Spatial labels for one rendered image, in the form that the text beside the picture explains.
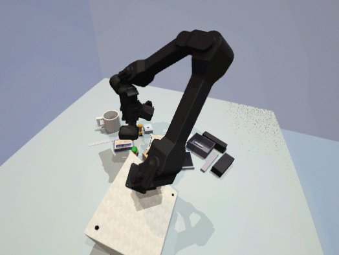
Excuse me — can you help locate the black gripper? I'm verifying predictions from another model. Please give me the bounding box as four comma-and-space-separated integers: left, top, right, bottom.
118, 102, 139, 140

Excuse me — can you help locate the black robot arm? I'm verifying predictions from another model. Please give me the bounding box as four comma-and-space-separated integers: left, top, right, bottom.
109, 30, 234, 194

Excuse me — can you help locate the white mug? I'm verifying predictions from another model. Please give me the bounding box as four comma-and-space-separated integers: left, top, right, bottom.
96, 110, 121, 133

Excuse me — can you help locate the blue stamp pad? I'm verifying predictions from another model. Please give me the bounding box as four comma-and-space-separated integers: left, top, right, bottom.
114, 140, 133, 152

